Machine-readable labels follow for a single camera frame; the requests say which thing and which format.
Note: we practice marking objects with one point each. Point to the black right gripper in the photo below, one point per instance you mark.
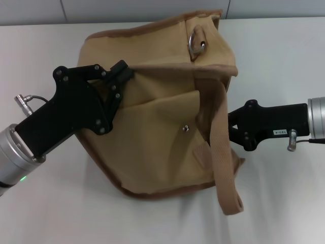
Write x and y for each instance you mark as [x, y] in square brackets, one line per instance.
[279, 119]

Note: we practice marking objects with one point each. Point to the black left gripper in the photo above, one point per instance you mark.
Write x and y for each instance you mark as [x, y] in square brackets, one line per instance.
[66, 114]

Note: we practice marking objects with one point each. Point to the khaki canvas food bag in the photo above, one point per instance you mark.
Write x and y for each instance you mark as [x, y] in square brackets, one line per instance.
[157, 142]

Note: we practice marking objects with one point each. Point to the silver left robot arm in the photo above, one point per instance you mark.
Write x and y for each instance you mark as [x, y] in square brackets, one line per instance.
[15, 157]

